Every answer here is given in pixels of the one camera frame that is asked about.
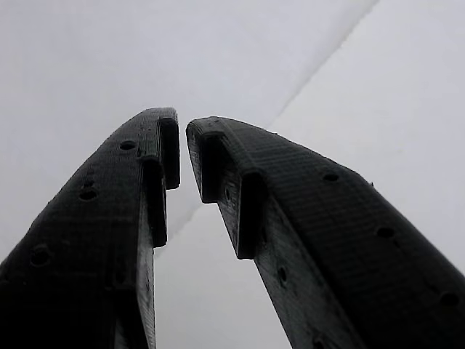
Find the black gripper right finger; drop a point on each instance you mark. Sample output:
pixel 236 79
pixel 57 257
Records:
pixel 345 254

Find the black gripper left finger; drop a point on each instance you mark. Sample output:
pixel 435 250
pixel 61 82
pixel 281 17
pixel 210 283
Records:
pixel 91 236

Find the large white paper sheet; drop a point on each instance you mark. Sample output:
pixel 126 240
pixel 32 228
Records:
pixel 72 54

